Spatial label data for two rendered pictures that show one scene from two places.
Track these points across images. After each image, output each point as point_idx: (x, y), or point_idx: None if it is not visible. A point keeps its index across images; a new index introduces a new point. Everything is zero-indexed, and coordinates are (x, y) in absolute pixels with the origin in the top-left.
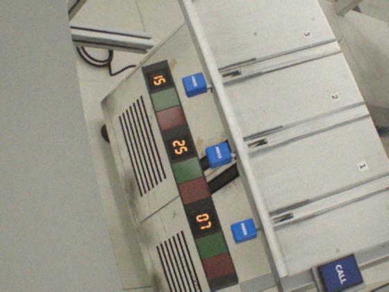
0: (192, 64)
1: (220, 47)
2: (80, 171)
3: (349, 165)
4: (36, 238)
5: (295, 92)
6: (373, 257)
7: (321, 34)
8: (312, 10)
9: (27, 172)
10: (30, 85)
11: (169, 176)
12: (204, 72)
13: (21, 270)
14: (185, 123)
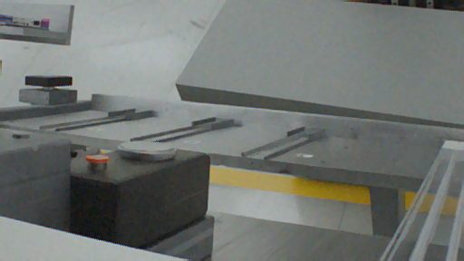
0: None
1: (351, 140)
2: (296, 87)
3: (111, 129)
4: (256, 43)
5: (236, 139)
6: (25, 105)
7: (289, 158)
8: (340, 165)
9: (307, 49)
10: (387, 70)
11: None
12: None
13: (238, 29)
14: None
